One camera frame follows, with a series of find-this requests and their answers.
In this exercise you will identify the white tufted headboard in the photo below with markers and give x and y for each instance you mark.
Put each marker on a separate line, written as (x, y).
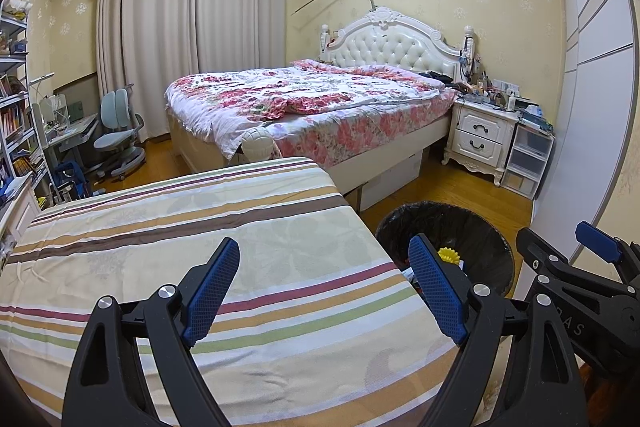
(390, 44)

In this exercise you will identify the black lined trash bin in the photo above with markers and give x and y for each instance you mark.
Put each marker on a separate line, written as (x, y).
(475, 237)

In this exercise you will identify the round white footboard post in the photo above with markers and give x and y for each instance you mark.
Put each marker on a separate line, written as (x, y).
(256, 144)

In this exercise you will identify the striped bed sheet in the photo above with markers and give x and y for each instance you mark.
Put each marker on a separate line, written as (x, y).
(225, 217)

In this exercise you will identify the pile of bedside items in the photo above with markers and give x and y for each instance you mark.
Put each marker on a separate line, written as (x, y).
(490, 92)

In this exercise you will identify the white under-bed box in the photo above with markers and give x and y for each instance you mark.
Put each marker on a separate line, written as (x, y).
(395, 179)

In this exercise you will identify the white nightstand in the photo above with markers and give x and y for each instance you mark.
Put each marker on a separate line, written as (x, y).
(480, 137)

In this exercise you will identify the white bookshelf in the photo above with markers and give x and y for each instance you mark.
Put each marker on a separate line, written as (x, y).
(17, 117)

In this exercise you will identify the stack of blue items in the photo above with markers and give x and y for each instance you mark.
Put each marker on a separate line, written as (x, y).
(535, 117)

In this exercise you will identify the clear plastic drawer unit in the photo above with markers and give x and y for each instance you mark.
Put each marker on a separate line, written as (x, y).
(525, 157)

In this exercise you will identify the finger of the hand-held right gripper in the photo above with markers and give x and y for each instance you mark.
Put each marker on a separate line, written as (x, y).
(597, 241)
(540, 257)

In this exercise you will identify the yellow foam fruit net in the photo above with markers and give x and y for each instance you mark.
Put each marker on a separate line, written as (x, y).
(447, 255)

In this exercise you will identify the white sliding wardrobe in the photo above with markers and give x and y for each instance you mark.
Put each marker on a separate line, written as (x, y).
(600, 107)

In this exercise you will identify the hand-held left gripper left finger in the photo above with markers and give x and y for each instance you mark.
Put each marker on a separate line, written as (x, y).
(210, 292)

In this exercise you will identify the grey study desk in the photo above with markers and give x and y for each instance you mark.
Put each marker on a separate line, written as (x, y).
(75, 132)

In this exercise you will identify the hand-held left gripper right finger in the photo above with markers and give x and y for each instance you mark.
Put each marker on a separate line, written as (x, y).
(437, 292)

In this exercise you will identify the bed with floral bedding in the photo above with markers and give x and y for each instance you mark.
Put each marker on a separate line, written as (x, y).
(235, 97)

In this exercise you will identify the beige curtain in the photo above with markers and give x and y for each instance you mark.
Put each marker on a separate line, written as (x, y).
(150, 32)
(235, 2)

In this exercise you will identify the white cabinet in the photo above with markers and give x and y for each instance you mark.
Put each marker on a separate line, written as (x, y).
(22, 214)

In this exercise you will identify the floral mattress sheet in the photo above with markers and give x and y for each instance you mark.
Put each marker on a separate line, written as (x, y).
(370, 127)

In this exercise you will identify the pale blue desk chair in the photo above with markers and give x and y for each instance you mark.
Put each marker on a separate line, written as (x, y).
(112, 107)

